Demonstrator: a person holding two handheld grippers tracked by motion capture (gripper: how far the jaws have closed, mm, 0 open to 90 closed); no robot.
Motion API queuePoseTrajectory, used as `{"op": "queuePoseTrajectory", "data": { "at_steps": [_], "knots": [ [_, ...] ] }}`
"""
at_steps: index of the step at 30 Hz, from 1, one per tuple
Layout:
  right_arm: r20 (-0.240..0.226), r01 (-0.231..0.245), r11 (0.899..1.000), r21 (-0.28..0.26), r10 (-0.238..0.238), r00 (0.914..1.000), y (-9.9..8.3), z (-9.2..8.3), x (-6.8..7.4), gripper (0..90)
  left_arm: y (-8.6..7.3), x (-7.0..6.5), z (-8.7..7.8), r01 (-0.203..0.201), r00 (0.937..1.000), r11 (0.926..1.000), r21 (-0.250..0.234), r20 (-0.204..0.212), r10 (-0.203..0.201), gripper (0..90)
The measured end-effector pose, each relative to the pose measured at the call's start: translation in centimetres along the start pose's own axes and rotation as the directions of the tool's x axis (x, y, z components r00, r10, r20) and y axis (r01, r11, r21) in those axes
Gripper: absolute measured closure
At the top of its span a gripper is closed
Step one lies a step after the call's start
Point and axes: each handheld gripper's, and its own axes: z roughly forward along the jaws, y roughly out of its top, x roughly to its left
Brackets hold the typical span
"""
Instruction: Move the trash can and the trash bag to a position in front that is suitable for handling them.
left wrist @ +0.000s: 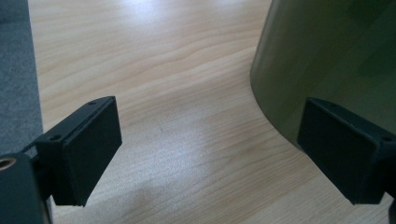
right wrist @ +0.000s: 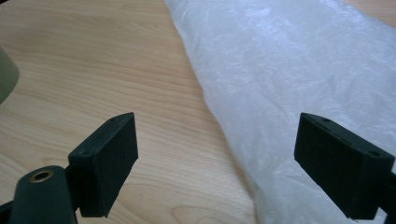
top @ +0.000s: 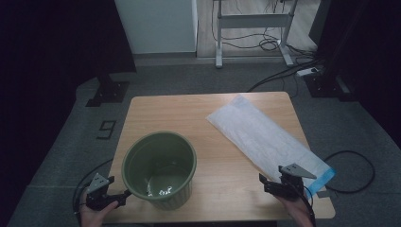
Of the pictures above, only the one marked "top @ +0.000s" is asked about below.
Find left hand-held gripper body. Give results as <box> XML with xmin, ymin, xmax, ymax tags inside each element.
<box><xmin>85</xmin><ymin>172</ymin><xmax>126</xmax><ymax>212</ymax></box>

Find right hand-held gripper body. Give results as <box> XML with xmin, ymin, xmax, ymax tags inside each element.
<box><xmin>277</xmin><ymin>163</ymin><xmax>318</xmax><ymax>201</ymax></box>

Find green plastic bin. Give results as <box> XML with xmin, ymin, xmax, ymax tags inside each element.
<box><xmin>121</xmin><ymin>131</ymin><xmax>198</xmax><ymax>212</ymax></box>

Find white plastic bag blue edge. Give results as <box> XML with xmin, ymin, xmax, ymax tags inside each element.
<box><xmin>206</xmin><ymin>94</ymin><xmax>337</xmax><ymax>198</ymax></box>

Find person's right hand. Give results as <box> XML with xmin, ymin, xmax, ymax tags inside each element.
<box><xmin>274</xmin><ymin>193</ymin><xmax>311</xmax><ymax>223</ymax></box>

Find person's left hand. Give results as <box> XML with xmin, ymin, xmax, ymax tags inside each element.
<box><xmin>78</xmin><ymin>197</ymin><xmax>120</xmax><ymax>226</ymax></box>

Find shiny small scraps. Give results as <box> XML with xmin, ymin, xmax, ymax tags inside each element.
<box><xmin>146</xmin><ymin>185</ymin><xmax>174</xmax><ymax>198</ymax></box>

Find black stand base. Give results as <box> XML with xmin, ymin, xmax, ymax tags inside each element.
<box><xmin>85</xmin><ymin>73</ymin><xmax>131</xmax><ymax>108</ymax></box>
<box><xmin>304</xmin><ymin>74</ymin><xmax>357</xmax><ymax>102</ymax></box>

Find white power strip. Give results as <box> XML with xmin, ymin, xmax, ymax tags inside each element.
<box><xmin>296</xmin><ymin>66</ymin><xmax>320</xmax><ymax>78</ymax></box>

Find black curtain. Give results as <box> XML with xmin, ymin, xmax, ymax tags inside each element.
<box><xmin>318</xmin><ymin>0</ymin><xmax>401</xmax><ymax>146</ymax></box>
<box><xmin>0</xmin><ymin>0</ymin><xmax>137</xmax><ymax>178</ymax></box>

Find white metal desk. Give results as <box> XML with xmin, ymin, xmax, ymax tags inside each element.
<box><xmin>212</xmin><ymin>0</ymin><xmax>299</xmax><ymax>69</ymax></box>

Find black upright panel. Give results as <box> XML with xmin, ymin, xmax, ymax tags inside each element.
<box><xmin>308</xmin><ymin>0</ymin><xmax>333</xmax><ymax>49</ymax></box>

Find white cabinet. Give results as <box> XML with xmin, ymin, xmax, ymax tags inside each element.
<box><xmin>113</xmin><ymin>0</ymin><xmax>199</xmax><ymax>55</ymax></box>

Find black floor cable loop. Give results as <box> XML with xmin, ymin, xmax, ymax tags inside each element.
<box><xmin>323</xmin><ymin>149</ymin><xmax>376</xmax><ymax>195</ymax></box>
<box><xmin>72</xmin><ymin>158</ymin><xmax>114</xmax><ymax>221</ymax></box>

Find right hand-held gripper cable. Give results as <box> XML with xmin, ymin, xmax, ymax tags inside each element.
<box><xmin>296</xmin><ymin>183</ymin><xmax>317</xmax><ymax>227</ymax></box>

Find thick black floor cables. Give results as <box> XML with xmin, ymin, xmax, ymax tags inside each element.
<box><xmin>246</xmin><ymin>59</ymin><xmax>324</xmax><ymax>94</ymax></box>

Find thin black cables under desk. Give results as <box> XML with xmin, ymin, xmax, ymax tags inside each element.
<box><xmin>210</xmin><ymin>0</ymin><xmax>316</xmax><ymax>54</ymax></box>

